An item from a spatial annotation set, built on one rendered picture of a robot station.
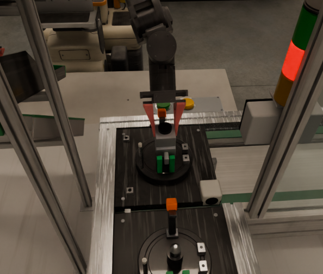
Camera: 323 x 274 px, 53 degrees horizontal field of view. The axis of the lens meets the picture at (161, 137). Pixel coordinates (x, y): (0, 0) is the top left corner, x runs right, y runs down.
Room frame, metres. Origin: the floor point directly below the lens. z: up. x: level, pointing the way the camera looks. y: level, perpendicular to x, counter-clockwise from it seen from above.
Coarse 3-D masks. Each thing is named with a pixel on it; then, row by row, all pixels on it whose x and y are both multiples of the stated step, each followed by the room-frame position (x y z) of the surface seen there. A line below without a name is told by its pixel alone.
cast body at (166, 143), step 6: (156, 126) 0.51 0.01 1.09; (162, 126) 0.50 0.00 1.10; (168, 126) 0.50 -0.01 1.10; (174, 126) 0.51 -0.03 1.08; (156, 132) 0.49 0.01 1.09; (162, 132) 0.49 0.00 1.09; (168, 132) 0.49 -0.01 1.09; (174, 132) 0.49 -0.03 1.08; (156, 138) 0.48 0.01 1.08; (162, 138) 0.48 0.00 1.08; (168, 138) 0.48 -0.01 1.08; (174, 138) 0.48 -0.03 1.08; (156, 144) 0.48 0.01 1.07; (162, 144) 0.48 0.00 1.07; (168, 144) 0.48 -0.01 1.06; (174, 144) 0.48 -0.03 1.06; (156, 150) 0.47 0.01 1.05; (162, 150) 0.47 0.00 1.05; (168, 150) 0.47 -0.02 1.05; (174, 150) 0.47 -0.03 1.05; (156, 156) 0.47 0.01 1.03; (162, 156) 0.47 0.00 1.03; (168, 156) 0.46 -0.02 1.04; (168, 162) 0.45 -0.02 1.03
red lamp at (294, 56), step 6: (294, 48) 0.39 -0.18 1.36; (288, 54) 0.40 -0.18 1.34; (294, 54) 0.39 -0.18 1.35; (300, 54) 0.38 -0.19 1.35; (288, 60) 0.39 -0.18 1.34; (294, 60) 0.38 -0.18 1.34; (300, 60) 0.38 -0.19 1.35; (288, 66) 0.39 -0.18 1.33; (294, 66) 0.38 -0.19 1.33; (288, 72) 0.39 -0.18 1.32; (294, 72) 0.38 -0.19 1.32; (294, 78) 0.38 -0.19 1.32
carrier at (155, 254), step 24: (120, 216) 0.35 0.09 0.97; (144, 216) 0.35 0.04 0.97; (192, 216) 0.35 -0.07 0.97; (216, 216) 0.35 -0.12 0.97; (120, 240) 0.30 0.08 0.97; (144, 240) 0.30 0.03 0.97; (168, 240) 0.29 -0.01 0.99; (192, 240) 0.29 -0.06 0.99; (216, 240) 0.30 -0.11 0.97; (120, 264) 0.25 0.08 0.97; (144, 264) 0.21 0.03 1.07; (168, 264) 0.24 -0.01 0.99; (192, 264) 0.24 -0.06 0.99; (216, 264) 0.25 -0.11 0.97
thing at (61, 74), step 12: (0, 60) 0.38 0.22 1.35; (12, 60) 0.40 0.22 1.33; (24, 60) 0.43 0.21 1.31; (12, 72) 0.39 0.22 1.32; (24, 72) 0.42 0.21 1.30; (36, 72) 0.45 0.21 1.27; (60, 72) 0.54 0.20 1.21; (12, 84) 0.38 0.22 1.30; (24, 84) 0.41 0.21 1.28; (36, 84) 0.44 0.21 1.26; (24, 96) 0.40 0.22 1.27
